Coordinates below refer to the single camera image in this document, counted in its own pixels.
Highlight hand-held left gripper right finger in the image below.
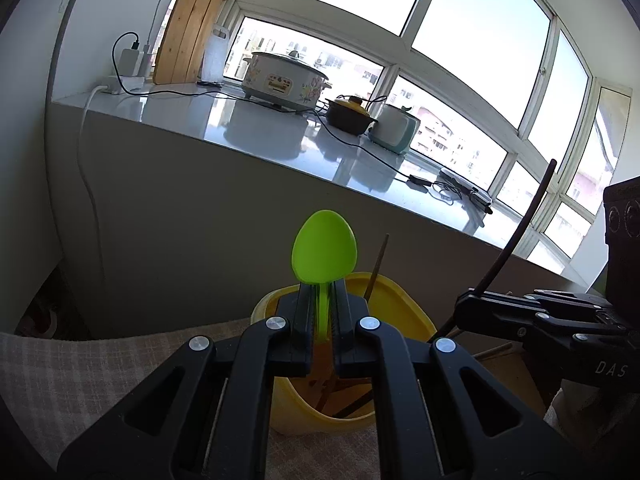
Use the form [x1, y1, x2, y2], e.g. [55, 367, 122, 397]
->
[327, 280, 582, 480]

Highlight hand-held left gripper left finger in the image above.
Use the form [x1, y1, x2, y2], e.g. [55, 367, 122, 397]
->
[57, 282, 321, 480]

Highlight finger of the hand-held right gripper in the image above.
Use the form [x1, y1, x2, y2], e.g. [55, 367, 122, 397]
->
[454, 288, 627, 350]
[525, 288, 614, 313]

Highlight brown wooden chopstick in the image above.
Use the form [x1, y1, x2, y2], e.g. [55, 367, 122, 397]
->
[318, 377, 353, 412]
[363, 233, 390, 299]
[332, 390, 374, 419]
[472, 342, 514, 361]

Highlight yellow plastic container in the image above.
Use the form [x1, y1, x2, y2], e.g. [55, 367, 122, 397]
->
[250, 272, 439, 436]

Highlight black chopstick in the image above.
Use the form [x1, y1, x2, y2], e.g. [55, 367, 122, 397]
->
[472, 158, 559, 295]

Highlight green plastic spoon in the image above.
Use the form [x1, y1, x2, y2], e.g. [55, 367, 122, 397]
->
[291, 210, 359, 347]

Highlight pink checked cloth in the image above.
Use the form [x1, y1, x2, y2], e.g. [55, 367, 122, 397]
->
[0, 317, 386, 480]

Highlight grey windowsill counter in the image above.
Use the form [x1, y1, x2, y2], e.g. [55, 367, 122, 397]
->
[47, 81, 588, 341]

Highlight teal and white kettle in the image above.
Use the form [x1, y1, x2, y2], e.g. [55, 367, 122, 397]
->
[368, 103, 422, 155]

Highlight dark pot with yellow lid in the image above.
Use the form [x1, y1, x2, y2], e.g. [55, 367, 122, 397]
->
[324, 95, 379, 136]

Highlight white floral electric cooker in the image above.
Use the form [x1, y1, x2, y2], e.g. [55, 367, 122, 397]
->
[240, 49, 333, 112]

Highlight white power strip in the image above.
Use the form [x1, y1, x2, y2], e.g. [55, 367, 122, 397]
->
[97, 74, 146, 95]

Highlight white cutting board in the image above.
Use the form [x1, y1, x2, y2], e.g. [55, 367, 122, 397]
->
[199, 23, 231, 86]

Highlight white charger plug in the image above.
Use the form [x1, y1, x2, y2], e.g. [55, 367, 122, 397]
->
[118, 48, 154, 79]

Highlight wooden slat board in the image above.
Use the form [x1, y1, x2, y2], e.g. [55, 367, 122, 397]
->
[152, 0, 236, 85]

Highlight white power strip cable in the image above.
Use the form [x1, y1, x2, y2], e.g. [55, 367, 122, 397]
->
[76, 85, 109, 248]

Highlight white window frame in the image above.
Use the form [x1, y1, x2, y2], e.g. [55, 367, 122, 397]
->
[220, 0, 640, 283]

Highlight black charger cable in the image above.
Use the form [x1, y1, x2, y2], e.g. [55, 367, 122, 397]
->
[112, 31, 142, 93]

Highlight white charger cable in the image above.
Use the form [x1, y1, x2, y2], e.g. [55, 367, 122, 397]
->
[107, 0, 169, 57]

